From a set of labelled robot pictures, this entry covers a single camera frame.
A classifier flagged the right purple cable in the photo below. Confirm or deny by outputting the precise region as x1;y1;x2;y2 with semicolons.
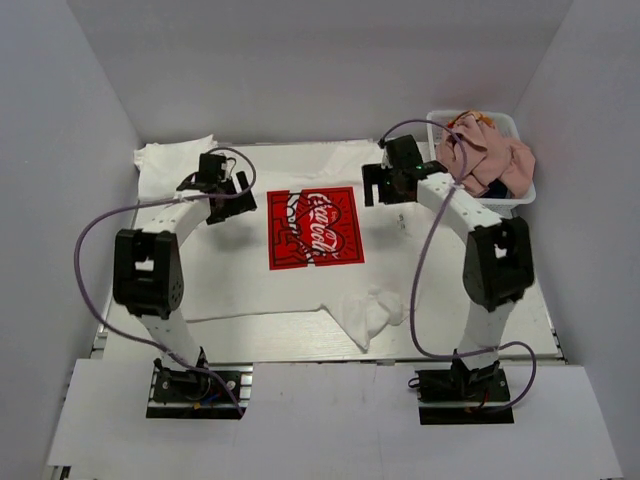
378;117;539;414

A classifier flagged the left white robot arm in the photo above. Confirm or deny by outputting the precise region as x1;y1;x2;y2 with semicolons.
113;147;257;399

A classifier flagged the white red-print t-shirt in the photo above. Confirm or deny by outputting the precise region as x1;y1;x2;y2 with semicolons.
142;137;476;354

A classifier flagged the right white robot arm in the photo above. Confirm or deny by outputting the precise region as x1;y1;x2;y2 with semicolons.
362;135;534;400

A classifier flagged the white plastic basket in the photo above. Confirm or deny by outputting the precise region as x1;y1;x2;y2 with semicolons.
427;110;536;212

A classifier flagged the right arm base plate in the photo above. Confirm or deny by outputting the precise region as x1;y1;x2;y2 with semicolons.
407;368;515;426

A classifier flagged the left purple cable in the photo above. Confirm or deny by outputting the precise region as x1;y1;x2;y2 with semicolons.
73;147;257;417

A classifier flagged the pink t-shirt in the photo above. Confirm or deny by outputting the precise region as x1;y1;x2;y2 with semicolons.
435;110;536;198

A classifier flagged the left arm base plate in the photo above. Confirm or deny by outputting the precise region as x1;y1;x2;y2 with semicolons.
146;361;252;420

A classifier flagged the folded white t-shirt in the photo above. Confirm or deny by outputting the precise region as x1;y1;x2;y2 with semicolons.
134;135;217;202

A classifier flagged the blue t-shirt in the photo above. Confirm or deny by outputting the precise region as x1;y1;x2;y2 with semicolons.
484;179;510;199

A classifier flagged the purple cable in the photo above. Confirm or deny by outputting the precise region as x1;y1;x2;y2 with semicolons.
378;117;539;414
73;147;257;417

